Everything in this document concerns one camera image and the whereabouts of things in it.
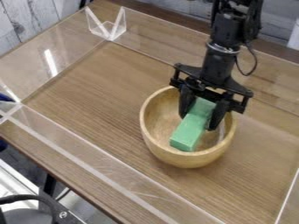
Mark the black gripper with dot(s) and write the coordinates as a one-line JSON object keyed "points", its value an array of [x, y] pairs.
{"points": [[211, 83]]}

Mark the brown wooden bowl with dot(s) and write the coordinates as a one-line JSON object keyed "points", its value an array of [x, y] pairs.
{"points": [[159, 119]]}

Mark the green rectangular block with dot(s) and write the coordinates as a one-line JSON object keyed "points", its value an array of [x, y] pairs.
{"points": [[187, 134]]}

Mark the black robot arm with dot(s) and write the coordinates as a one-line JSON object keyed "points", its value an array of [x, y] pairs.
{"points": [[235, 26]]}

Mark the white object at right edge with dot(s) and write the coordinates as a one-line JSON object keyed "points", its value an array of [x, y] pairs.
{"points": [[294, 38]]}

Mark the blue object at left edge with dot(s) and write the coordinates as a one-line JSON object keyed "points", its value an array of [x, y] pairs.
{"points": [[5, 98]]}

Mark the clear acrylic enclosure wall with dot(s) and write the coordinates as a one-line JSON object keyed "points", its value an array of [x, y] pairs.
{"points": [[79, 80]]}

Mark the black metal bracket with screw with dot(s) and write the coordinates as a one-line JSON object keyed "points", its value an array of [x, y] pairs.
{"points": [[63, 214]]}

